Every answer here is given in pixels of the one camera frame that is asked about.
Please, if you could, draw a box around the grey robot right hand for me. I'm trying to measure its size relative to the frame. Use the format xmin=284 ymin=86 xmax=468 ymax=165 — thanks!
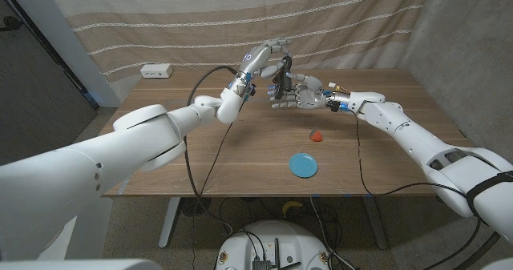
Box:
xmin=267 ymin=72 xmax=334 ymax=111

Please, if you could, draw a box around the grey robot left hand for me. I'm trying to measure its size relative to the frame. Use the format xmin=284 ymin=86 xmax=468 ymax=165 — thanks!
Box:
xmin=239 ymin=37 xmax=293 ymax=83

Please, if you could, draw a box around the black hand grip exerciser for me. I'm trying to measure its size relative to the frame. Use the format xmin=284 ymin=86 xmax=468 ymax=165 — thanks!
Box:
xmin=273 ymin=55 xmax=293 ymax=101

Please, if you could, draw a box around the blue round plate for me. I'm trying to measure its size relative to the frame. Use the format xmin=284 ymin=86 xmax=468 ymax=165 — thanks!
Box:
xmin=288 ymin=152 xmax=319 ymax=179

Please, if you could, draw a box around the white power strip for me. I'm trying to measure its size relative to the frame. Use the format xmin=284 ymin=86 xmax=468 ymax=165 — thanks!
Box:
xmin=139 ymin=63 xmax=174 ymax=79

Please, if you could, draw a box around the beige striped backdrop cloth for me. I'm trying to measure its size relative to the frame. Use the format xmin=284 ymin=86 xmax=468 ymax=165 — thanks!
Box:
xmin=42 ymin=0 xmax=434 ymax=103

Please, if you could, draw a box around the yellow banana-shaped object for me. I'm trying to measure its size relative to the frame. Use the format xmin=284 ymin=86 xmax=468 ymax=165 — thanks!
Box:
xmin=281 ymin=200 xmax=305 ymax=218

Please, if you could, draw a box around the white robot torso base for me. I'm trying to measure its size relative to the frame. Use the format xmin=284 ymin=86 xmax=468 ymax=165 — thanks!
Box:
xmin=215 ymin=220 xmax=333 ymax=270

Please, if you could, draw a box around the grey table leg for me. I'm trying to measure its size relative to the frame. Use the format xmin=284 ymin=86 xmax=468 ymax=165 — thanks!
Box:
xmin=362 ymin=196 xmax=389 ymax=250

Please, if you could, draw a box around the black round floor fan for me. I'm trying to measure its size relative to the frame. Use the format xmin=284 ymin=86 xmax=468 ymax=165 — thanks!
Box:
xmin=179 ymin=197 xmax=212 ymax=217

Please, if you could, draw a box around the white table leg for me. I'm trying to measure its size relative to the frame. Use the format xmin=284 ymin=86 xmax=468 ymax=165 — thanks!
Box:
xmin=159 ymin=197 xmax=181 ymax=249

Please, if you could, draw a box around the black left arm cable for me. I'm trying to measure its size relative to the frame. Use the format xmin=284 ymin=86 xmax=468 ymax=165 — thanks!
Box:
xmin=182 ymin=64 xmax=240 ymax=239

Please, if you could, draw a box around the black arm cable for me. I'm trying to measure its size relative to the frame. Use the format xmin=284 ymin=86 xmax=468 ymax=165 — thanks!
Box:
xmin=182 ymin=64 xmax=240 ymax=239
xmin=422 ymin=216 xmax=504 ymax=270

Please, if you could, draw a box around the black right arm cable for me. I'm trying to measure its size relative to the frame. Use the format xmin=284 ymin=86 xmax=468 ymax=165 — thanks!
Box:
xmin=422 ymin=216 xmax=504 ymax=270

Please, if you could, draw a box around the black door handle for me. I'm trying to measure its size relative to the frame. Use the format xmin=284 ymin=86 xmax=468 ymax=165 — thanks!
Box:
xmin=0 ymin=16 xmax=24 ymax=33

